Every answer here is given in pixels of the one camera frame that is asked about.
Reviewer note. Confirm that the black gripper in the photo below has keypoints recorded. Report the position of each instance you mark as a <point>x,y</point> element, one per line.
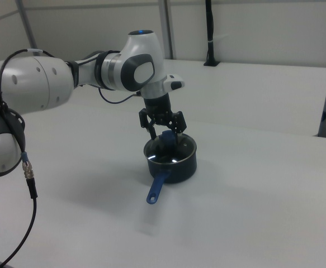
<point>160,109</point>

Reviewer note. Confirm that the glass lid with blue knob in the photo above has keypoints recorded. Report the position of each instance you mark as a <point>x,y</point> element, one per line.
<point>168,138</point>

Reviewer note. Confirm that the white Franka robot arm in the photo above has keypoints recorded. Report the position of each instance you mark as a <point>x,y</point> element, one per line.
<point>39,81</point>

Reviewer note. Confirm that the dark blue saucepan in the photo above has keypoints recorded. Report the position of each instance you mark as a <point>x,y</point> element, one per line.
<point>179,170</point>

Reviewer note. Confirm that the black camera pole with base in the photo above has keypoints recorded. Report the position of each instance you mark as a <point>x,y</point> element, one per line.
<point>210,33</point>

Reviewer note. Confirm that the grey partition corner post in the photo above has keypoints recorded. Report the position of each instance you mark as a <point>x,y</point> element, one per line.
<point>28,25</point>

